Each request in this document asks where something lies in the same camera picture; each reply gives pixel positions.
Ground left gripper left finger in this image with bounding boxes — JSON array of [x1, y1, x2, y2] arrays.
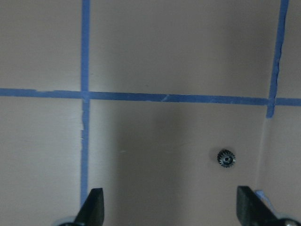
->
[[54, 188, 105, 226]]

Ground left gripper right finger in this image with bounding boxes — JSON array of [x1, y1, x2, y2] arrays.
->
[[236, 186, 301, 226]]

